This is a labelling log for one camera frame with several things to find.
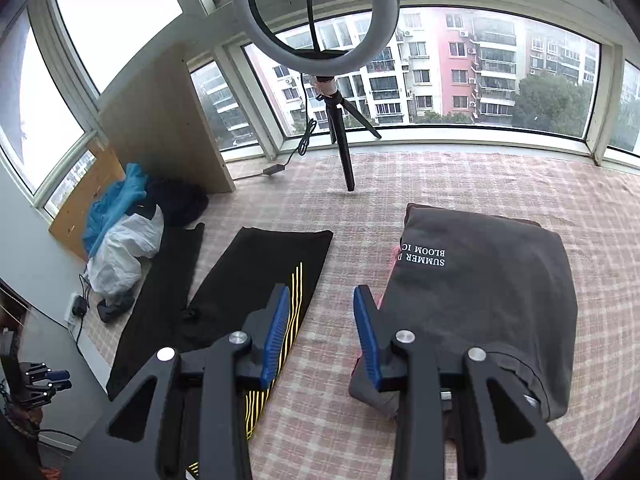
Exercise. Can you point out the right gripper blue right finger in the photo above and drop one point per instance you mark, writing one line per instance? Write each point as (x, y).
(386, 367)

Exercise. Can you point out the pink folded garment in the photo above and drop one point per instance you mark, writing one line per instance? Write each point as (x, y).
(396, 252)

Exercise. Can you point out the grey folded sweatshirt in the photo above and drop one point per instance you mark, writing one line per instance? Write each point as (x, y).
(469, 280)

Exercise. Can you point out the brown folded garment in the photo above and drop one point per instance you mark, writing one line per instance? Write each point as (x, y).
(414, 206)

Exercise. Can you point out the plaid pink table cloth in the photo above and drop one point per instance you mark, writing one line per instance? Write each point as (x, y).
(323, 419)

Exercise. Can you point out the black sport pants yellow stripes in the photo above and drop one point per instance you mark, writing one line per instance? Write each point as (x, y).
(239, 284)

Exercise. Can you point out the light wooden board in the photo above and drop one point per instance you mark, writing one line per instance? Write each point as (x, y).
(157, 121)

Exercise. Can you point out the dark navy garment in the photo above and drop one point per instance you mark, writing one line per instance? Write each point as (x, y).
(181, 203)

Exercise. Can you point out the white garment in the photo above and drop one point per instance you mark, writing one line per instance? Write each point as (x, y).
(116, 266)

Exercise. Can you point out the blue garment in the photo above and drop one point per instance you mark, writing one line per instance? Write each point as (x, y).
(112, 205)

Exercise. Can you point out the black tripod stand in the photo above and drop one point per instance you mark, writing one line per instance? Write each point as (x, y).
(329, 93)

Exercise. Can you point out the brown wooden board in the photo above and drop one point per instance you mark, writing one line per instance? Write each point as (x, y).
(68, 226)

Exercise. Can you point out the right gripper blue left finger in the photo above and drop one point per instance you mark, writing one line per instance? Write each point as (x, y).
(258, 364)

